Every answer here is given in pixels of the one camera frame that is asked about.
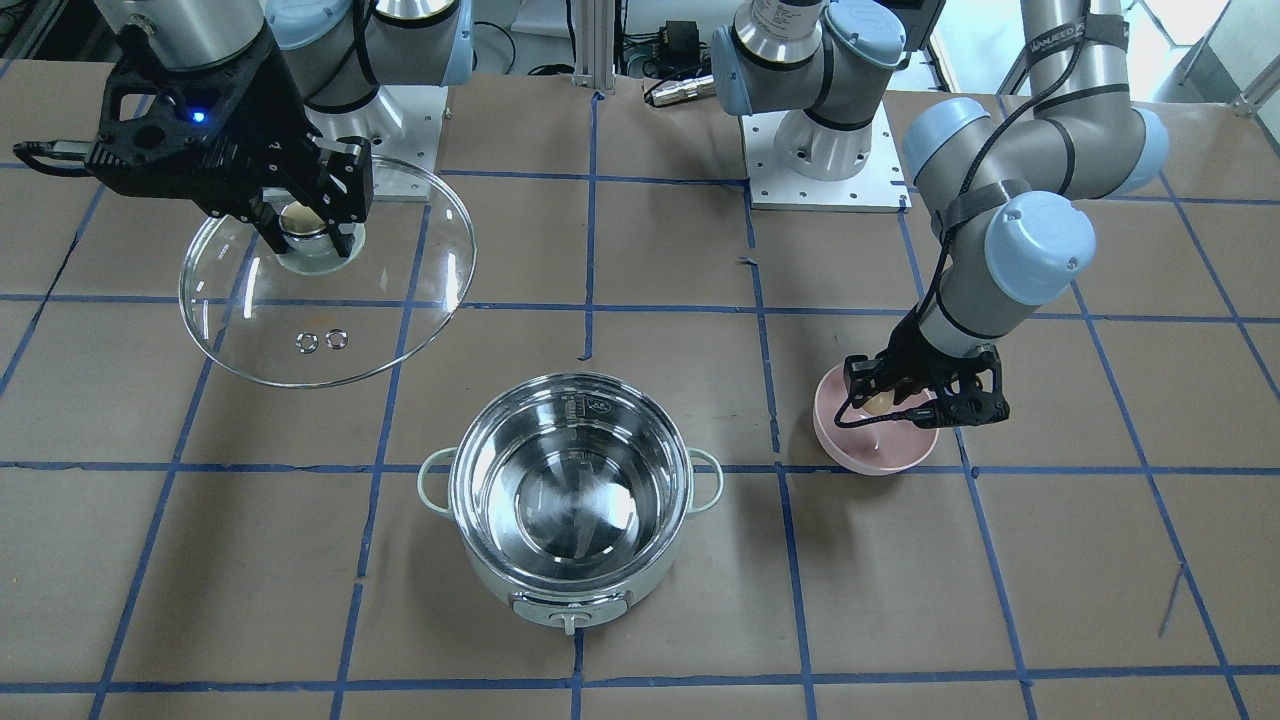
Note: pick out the white electric cooking pot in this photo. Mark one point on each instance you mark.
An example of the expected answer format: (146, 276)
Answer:
(569, 492)

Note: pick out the brown egg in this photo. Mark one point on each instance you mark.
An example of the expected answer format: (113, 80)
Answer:
(879, 405)

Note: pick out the glass pot lid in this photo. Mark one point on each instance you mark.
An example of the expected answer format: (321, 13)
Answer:
(312, 319)

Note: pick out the pink bowl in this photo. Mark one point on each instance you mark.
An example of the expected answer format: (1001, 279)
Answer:
(876, 449)

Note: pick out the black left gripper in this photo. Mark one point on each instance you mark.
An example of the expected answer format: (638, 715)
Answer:
(917, 348)

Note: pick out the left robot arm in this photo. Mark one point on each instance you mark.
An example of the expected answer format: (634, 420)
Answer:
(1001, 194)

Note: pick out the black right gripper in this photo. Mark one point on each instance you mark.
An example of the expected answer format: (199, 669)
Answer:
(268, 108)

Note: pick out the aluminium frame post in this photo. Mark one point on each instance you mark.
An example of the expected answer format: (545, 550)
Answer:
(593, 44)

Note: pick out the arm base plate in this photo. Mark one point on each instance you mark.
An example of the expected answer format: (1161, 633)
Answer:
(403, 124)
(879, 186)

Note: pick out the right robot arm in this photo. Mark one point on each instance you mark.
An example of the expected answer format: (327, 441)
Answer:
(339, 53)

